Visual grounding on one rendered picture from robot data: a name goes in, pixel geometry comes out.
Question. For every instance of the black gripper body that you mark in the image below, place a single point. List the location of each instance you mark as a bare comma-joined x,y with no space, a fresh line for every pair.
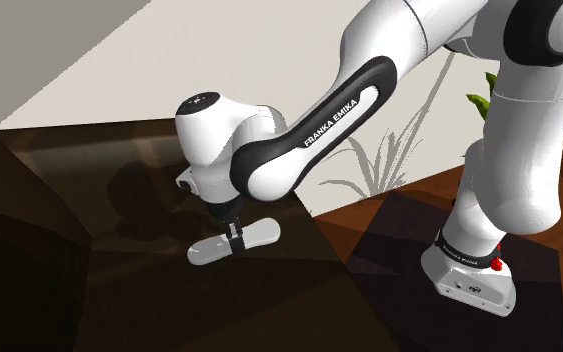
223,209

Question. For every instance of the green leafy plant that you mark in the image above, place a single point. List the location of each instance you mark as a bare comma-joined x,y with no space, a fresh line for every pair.
480,103

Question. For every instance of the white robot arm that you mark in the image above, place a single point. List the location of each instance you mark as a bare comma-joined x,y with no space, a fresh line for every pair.
520,146

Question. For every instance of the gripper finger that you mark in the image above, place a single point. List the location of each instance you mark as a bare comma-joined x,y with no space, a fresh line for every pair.
230,230
238,240

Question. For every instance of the white oblong remote control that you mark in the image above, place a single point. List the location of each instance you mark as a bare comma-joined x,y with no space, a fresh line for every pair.
261,233

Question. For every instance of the dark robot stand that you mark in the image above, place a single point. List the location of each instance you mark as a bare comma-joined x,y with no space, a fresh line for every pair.
408,302

